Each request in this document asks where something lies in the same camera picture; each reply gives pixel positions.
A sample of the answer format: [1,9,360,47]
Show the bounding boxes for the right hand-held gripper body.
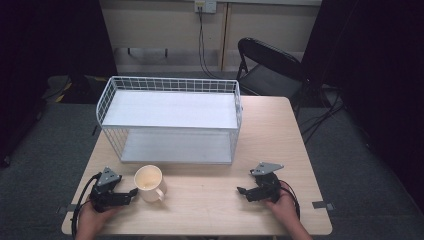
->
[249,161,285,204]

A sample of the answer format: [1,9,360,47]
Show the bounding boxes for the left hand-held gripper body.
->
[89,166,132,213]

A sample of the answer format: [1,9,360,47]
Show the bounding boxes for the cream cup with handle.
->
[133,164,168,204]

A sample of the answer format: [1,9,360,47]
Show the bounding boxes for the person's right hand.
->
[264,181,300,231]

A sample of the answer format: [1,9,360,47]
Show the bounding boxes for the person's left hand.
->
[77,201,122,238]

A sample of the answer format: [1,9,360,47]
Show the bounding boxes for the grey tape strip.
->
[55,203,78,215]
[311,200,336,211]

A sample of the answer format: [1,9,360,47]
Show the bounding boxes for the yellow striped floor tape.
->
[53,75,108,104]

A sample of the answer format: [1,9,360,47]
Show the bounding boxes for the black folding chair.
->
[235,37,315,103]

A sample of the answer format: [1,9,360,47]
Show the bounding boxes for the black curtain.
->
[0,0,118,168]
[300,0,424,214]

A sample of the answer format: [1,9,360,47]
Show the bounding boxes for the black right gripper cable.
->
[279,187,302,222]

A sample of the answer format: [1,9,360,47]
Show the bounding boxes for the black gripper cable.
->
[279,187,302,222]
[71,172,102,240]

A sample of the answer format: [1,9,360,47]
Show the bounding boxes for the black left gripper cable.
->
[71,172,102,240]

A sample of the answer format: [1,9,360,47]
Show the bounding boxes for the black floor cables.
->
[299,84,346,145]

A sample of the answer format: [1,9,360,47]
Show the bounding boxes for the white wire shelf rack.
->
[95,75,244,165]

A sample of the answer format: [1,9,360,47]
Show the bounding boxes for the black wall socket cable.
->
[197,5,224,80]

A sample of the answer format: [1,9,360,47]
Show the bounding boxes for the white wall socket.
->
[194,0,218,15]

